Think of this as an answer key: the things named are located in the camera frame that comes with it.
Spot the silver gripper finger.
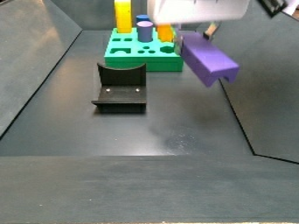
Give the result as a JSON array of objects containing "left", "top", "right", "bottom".
[{"left": 203, "top": 23, "right": 219, "bottom": 40}]

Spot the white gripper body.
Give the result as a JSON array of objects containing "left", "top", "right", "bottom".
[{"left": 147, "top": 0, "right": 250, "bottom": 25}]

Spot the purple arch block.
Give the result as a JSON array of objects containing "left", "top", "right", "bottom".
[{"left": 182, "top": 31, "right": 239, "bottom": 87}]

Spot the black L-shaped fixture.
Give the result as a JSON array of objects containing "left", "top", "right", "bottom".
[{"left": 91, "top": 64, "right": 147, "bottom": 114}]

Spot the yellow star prism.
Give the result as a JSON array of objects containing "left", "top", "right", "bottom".
[{"left": 156, "top": 24, "right": 173, "bottom": 42}]

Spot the dark blue cylinder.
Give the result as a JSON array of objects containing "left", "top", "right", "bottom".
[{"left": 135, "top": 14, "right": 151, "bottom": 23}]

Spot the purple cylinder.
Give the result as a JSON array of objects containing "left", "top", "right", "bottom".
[{"left": 136, "top": 21, "right": 153, "bottom": 43}]

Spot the yellow rectangular block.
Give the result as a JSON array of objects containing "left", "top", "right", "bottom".
[{"left": 115, "top": 0, "right": 132, "bottom": 33}]

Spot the green shape sorter base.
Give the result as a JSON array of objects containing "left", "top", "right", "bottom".
[{"left": 104, "top": 28, "right": 183, "bottom": 72}]

